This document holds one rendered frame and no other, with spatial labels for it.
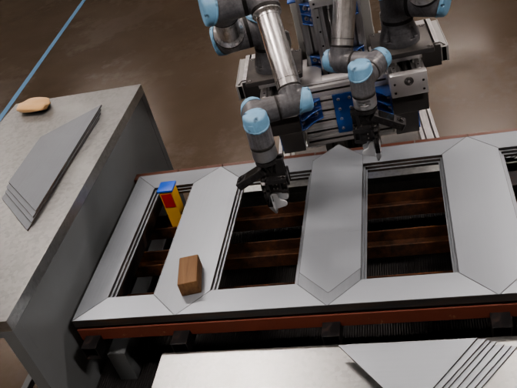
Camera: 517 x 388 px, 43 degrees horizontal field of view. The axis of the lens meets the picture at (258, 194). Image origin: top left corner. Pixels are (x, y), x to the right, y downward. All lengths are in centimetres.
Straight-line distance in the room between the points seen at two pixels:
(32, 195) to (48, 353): 55
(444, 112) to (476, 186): 203
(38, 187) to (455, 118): 256
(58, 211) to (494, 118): 266
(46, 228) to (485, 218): 133
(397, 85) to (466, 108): 169
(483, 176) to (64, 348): 140
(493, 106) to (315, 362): 264
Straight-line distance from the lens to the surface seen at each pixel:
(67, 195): 227
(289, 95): 199
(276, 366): 185
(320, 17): 265
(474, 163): 225
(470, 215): 204
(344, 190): 220
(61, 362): 212
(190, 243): 217
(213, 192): 237
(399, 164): 231
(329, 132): 273
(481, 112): 412
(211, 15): 214
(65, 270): 215
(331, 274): 191
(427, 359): 175
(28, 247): 211
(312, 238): 204
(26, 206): 228
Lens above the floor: 216
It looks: 35 degrees down
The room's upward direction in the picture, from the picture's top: 17 degrees counter-clockwise
